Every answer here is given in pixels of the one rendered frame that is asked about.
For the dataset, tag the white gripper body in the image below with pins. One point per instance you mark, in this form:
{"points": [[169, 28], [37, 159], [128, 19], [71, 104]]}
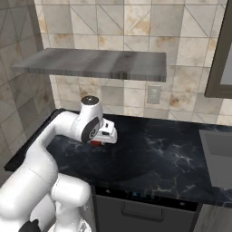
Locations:
{"points": [[108, 137]]}

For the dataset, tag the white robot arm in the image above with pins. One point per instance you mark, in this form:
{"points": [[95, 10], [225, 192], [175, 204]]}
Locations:
{"points": [[36, 169]]}

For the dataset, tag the red bell pepper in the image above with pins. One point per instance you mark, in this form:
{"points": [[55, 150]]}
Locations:
{"points": [[96, 143]]}

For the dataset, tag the dark framed cabinet door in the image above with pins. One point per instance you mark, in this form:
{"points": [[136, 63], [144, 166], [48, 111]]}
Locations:
{"points": [[221, 57]]}

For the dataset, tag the dark grey dishwasher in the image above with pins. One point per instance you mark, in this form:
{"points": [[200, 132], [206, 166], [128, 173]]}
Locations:
{"points": [[145, 211]]}

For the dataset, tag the grey sink basin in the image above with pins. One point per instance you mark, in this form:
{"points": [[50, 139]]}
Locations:
{"points": [[218, 157]]}

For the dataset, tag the grey wooden cupboard door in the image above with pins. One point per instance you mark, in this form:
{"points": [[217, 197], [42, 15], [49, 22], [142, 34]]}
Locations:
{"points": [[215, 218]]}

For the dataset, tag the grey wall socket plate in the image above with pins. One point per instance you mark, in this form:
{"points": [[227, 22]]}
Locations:
{"points": [[154, 94]]}

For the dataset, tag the grey wall shelf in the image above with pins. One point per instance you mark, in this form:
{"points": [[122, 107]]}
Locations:
{"points": [[96, 64]]}

